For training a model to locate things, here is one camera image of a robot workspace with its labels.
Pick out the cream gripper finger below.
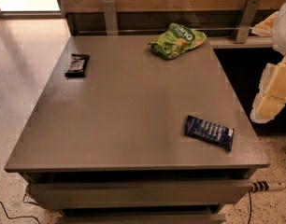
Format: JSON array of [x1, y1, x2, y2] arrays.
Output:
[[251, 11, 278, 36], [250, 57, 286, 124]]

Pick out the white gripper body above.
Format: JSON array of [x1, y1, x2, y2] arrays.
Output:
[[272, 2, 286, 56]]

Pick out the blue rxbar blueberry wrapper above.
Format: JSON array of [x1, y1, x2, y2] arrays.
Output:
[[184, 115, 234, 152]]

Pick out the black rxbar chocolate wrapper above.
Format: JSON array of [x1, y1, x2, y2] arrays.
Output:
[[64, 54, 90, 77]]

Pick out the green chip bag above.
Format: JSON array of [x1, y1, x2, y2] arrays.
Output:
[[149, 23, 207, 60]]

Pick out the black white striped plug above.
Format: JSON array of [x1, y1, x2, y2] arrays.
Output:
[[250, 181, 286, 192]]

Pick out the grey drawer cabinet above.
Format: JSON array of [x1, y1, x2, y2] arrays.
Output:
[[6, 35, 269, 217]]

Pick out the lower grey drawer front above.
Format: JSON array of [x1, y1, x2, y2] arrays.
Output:
[[56, 215, 225, 224]]

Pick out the grey drawer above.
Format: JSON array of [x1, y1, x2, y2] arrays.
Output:
[[56, 215, 225, 224], [27, 180, 251, 209]]

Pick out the upper grey drawer front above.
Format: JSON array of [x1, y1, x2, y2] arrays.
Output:
[[27, 180, 251, 209]]

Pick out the right metal bracket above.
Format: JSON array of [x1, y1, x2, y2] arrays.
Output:
[[233, 0, 262, 44]]

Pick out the metal bracket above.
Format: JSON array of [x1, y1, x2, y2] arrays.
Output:
[[233, 0, 262, 44], [102, 0, 119, 35]]

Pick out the black cable right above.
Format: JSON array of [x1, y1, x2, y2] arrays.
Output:
[[247, 191, 253, 224]]

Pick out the horizontal metal rail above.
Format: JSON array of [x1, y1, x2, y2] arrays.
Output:
[[78, 26, 256, 35]]

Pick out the left metal bracket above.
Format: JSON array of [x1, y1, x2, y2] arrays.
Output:
[[102, 0, 119, 35]]

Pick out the black floor cable left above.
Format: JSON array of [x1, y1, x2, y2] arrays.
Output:
[[0, 200, 42, 224]]

